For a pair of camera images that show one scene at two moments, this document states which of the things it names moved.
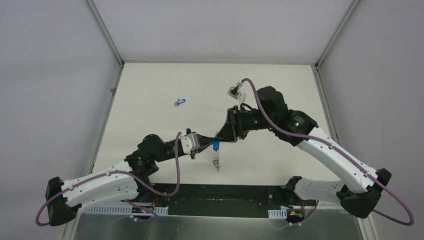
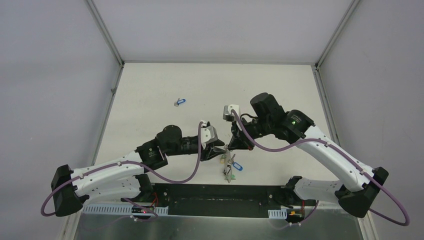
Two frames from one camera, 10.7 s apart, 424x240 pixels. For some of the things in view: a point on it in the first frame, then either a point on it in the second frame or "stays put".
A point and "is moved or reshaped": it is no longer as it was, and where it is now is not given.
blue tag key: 179,101 stays put
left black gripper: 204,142 to 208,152
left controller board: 137,209 stays put
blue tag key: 216,144 is moved or reshaped
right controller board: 295,214 stays put
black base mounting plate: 214,200 stays put
